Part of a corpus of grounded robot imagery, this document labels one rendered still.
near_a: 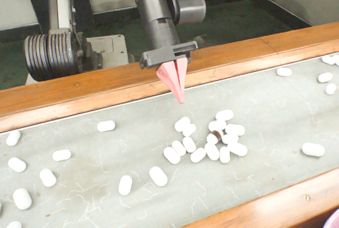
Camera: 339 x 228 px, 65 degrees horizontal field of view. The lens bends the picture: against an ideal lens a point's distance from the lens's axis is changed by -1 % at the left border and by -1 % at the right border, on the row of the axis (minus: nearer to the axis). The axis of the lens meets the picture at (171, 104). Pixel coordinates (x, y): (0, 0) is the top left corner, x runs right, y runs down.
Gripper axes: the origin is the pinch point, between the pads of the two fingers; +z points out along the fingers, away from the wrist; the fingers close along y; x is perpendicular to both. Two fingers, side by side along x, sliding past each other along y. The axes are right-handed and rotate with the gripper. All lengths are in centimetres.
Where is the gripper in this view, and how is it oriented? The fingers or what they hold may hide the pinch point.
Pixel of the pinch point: (180, 98)
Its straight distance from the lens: 49.4
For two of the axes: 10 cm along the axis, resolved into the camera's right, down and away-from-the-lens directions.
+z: 2.9, 9.6, -0.8
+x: -2.2, 1.5, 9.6
